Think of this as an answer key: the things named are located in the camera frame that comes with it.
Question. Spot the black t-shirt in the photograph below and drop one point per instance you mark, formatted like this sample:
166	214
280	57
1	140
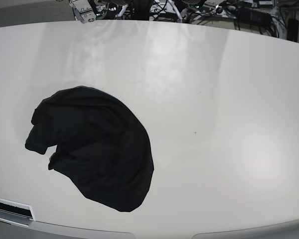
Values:
101	146

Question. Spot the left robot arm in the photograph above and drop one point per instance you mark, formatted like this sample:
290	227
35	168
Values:
192	5

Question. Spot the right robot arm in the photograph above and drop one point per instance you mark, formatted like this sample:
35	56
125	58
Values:
89	10

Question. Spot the black pole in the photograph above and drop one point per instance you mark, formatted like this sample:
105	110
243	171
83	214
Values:
141	9

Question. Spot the black power adapter box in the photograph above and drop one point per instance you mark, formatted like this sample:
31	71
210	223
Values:
254	17

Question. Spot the table cable grommet slot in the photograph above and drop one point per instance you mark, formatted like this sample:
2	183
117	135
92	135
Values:
16	213

